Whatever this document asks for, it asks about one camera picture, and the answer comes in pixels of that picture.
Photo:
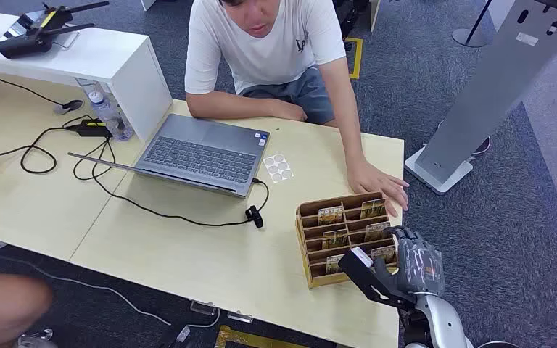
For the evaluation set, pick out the person's left hand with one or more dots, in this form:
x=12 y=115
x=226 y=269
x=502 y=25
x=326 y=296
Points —
x=374 y=185

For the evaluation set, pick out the person's right hand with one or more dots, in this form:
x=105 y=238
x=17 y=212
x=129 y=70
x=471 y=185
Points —
x=290 y=110

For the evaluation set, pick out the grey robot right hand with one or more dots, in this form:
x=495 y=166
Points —
x=420 y=269

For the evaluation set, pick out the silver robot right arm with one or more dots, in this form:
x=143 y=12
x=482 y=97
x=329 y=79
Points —
x=444 y=322

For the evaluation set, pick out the hotel key card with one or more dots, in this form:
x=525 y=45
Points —
x=384 y=253
x=333 y=264
x=372 y=208
x=331 y=215
x=334 y=238
x=377 y=231

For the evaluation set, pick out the wooden card holder rack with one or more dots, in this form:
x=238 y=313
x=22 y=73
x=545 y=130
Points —
x=341 y=240

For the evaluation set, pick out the person in seat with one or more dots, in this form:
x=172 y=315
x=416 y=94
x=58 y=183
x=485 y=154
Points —
x=264 y=48

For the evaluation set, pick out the white round sticker sheet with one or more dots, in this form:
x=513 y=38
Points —
x=278 y=167

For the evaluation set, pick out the grey open laptop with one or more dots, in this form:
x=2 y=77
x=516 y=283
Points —
x=201 y=153

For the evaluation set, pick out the grey kiosk floor stand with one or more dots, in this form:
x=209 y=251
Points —
x=490 y=91

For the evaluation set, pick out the black stanchion pole with base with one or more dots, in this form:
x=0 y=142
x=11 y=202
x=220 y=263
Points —
x=470 y=37

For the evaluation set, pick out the clear plastic water bottle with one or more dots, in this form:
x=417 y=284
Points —
x=110 y=117

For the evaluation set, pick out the white desk riser shelf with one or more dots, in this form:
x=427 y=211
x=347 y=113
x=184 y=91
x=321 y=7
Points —
x=115 y=62

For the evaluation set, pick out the clear table clamp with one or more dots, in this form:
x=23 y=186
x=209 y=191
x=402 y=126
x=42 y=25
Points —
x=240 y=317
x=203 y=308

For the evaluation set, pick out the black power adapter brick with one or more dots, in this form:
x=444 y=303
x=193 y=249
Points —
x=88 y=128

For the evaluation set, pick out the clear acrylic stand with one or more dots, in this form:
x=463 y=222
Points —
x=66 y=39

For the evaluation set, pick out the black remote controller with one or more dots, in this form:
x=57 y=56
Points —
x=33 y=36

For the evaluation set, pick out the yellow floor tape frame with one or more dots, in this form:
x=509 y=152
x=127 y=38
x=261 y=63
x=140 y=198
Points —
x=358 y=57

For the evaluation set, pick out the yellow frame on floor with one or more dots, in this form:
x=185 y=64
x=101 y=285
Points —
x=245 y=338

